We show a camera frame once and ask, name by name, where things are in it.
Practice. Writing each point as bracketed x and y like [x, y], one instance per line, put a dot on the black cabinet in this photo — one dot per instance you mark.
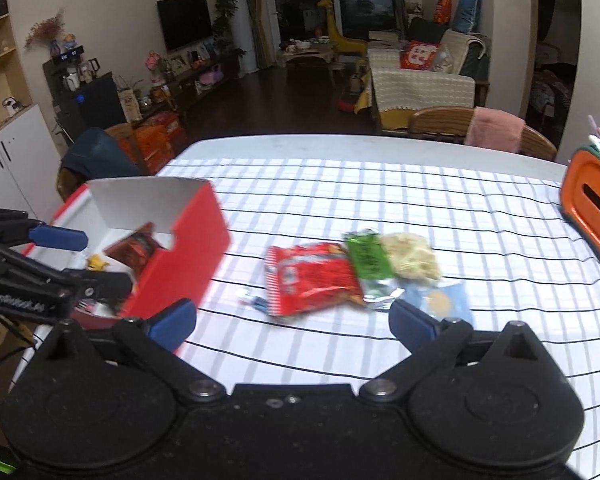
[92, 105]

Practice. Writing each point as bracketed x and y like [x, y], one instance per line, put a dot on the white grid tablecloth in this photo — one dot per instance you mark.
[330, 200]

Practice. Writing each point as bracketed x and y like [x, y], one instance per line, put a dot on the clear packet of pale chips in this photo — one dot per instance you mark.
[412, 257]

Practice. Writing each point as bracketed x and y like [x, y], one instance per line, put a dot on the dark blue jacket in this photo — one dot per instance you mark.
[100, 157]

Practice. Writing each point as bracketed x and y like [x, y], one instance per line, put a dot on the green potted plant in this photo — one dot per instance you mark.
[225, 15]

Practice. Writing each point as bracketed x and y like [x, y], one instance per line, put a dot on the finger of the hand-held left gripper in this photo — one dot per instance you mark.
[60, 237]
[110, 287]

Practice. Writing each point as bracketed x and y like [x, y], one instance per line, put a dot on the pink towel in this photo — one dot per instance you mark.
[495, 127]

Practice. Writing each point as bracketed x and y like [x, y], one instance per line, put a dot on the green snack bar packet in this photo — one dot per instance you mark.
[367, 260]

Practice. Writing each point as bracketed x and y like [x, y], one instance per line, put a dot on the wooden coffee table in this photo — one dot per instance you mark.
[307, 55]

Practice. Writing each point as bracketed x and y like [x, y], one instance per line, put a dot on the wooden chair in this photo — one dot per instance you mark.
[65, 182]
[440, 125]

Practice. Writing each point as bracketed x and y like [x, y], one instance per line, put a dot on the white cabinet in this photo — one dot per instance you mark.
[15, 165]

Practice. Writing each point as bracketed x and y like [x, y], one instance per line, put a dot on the orange and green desk organizer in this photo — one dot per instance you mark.
[587, 210]

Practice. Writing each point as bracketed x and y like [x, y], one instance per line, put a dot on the white pen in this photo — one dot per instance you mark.
[596, 129]

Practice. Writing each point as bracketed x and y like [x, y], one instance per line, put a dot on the cream and yellow sofa cover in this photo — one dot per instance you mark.
[420, 90]

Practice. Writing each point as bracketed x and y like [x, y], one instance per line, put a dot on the tall white air conditioner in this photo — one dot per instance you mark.
[242, 25]

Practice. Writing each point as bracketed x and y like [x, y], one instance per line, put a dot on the dark red foil packet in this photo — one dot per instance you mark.
[137, 250]

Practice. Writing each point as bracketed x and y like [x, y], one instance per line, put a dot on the sofa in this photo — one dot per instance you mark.
[470, 55]

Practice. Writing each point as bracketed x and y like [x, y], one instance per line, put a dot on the red cardboard box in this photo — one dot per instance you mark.
[195, 240]

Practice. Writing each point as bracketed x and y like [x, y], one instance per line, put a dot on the stack of orange cartons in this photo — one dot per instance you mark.
[155, 140]

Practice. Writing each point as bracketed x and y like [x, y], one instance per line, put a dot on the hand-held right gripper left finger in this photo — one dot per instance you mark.
[172, 325]

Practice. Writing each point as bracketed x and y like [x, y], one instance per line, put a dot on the yellow giraffe toy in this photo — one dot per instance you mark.
[337, 35]

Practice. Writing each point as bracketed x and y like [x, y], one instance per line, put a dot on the blue cushion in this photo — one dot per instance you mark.
[467, 10]

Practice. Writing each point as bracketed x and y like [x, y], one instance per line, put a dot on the dried flower bouquet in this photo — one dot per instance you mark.
[45, 30]

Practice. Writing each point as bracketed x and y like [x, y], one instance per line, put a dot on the dark tv cabinet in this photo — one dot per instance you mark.
[195, 77]

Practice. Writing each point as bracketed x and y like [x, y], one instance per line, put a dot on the light blue snack packet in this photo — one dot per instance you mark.
[447, 302]

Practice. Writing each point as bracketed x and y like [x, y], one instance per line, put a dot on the small blue candy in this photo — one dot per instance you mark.
[257, 304]

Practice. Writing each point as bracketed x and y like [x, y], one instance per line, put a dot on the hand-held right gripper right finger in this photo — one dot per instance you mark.
[412, 325]

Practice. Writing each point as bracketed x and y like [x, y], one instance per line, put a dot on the red cushion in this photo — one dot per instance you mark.
[420, 55]

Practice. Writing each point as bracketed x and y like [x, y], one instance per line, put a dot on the large red snack packet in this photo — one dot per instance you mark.
[310, 270]

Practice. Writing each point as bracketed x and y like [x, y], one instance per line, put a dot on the black television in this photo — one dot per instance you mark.
[185, 22]

